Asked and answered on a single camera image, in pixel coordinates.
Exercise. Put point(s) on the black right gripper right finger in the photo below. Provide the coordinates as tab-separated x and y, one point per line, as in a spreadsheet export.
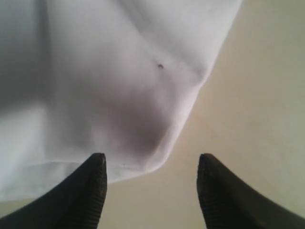
229	203

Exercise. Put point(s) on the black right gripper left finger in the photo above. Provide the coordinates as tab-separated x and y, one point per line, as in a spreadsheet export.
75	203

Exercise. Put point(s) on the white t-shirt red lettering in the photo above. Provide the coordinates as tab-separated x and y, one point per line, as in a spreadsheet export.
119	77

